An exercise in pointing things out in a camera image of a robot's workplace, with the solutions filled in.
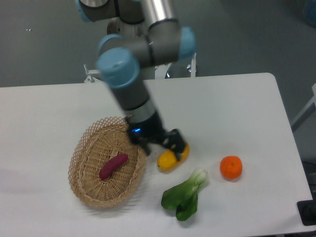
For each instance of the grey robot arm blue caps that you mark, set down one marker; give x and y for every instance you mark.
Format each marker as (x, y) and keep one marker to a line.
(121, 60)

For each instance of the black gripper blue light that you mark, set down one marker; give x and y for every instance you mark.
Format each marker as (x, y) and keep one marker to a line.
(151, 131)

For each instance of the woven wicker basket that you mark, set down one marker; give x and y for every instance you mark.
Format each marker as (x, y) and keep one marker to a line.
(105, 139)

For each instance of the yellow squash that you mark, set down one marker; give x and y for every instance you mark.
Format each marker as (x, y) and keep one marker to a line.
(168, 161)

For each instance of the purple sweet potato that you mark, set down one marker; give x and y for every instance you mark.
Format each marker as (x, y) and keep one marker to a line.
(112, 165)

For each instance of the orange tangerine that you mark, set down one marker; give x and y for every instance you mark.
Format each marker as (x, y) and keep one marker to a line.
(231, 167)

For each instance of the white table leg frame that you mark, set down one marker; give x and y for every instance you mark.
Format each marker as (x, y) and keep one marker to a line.
(305, 112)

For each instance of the green bok choy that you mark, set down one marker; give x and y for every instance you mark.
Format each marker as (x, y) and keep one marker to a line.
(184, 196)

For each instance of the black device at table edge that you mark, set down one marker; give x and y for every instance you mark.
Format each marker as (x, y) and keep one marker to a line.
(307, 211)

